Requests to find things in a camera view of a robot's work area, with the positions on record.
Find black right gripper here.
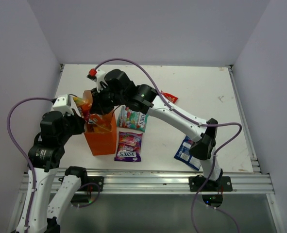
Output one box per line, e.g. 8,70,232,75
90,83,126,116

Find orange snack packet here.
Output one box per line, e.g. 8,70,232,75
73,97,93,124

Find yellow potato chips bag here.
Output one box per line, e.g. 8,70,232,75
86,120,111,133

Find orange paper bag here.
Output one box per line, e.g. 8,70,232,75
83,89,118,156

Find blue chips bag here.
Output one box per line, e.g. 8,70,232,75
174,136,201,171

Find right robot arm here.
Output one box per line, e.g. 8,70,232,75
87,69,222,191

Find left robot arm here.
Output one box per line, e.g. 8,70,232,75
16,111,89,233

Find teal Fox's candy bag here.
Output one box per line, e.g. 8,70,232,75
117,106,148,132

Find purple Fox's candy bag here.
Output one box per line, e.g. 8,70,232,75
114,132,143,163

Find red nuts snack packet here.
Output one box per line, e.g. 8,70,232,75
161,91,178,103

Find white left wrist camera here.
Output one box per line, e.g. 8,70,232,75
52,94,74,116

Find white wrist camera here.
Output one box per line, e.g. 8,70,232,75
87,68,108,92
52,94,74,116

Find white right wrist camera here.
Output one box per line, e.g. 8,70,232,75
87,68,108,92

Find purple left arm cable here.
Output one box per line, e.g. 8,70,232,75
7,97,56,231

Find black left base bracket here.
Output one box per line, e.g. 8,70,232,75
79,176,104,192

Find black base bracket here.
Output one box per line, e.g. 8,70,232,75
79,176,104,192
188,175,233,192

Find aluminium mounting rail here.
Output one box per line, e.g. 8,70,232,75
87,169,274,194

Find black right base bracket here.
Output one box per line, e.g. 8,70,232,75
188,175,233,192

